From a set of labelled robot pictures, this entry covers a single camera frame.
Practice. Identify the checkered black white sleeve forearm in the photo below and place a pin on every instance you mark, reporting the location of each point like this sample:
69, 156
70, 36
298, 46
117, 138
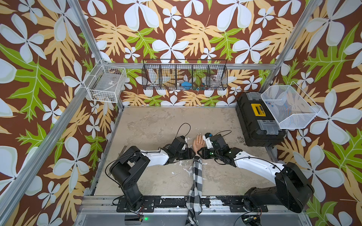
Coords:
195, 189

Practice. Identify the mannequin hand with long nails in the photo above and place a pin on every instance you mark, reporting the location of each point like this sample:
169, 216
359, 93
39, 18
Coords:
198, 143

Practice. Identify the aluminium frame post back right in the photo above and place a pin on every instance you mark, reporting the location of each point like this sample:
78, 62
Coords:
300, 25

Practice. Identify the white wire basket left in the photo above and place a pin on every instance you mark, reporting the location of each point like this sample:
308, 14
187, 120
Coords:
105, 82

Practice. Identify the metal ruler tool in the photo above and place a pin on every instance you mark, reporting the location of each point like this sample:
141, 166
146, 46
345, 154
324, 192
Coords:
122, 151

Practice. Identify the aluminium frame beam left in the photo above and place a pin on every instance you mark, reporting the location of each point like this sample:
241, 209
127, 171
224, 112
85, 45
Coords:
20, 182

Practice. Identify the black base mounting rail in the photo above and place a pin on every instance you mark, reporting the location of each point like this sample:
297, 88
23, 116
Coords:
149, 204

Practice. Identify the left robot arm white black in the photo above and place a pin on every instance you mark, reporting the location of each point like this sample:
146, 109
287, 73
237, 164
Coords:
128, 168

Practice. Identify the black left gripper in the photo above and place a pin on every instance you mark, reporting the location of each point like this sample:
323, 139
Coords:
188, 153

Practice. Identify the aluminium frame post back left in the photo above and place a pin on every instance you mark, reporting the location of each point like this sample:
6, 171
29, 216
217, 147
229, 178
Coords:
75, 7

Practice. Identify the black wire basket with compartments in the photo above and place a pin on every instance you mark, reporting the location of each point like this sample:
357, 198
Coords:
183, 74

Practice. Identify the white mesh basket right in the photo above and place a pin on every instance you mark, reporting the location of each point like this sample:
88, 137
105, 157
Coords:
291, 107

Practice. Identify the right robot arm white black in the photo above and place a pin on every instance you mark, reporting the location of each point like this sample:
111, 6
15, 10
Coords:
290, 189

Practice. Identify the aluminium frame post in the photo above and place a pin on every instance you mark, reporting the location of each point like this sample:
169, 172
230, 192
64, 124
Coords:
75, 7
300, 25

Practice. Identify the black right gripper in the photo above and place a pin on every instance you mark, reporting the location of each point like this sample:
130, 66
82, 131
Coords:
203, 154

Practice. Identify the black yellow tool case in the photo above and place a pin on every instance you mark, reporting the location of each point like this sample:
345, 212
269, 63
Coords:
259, 127

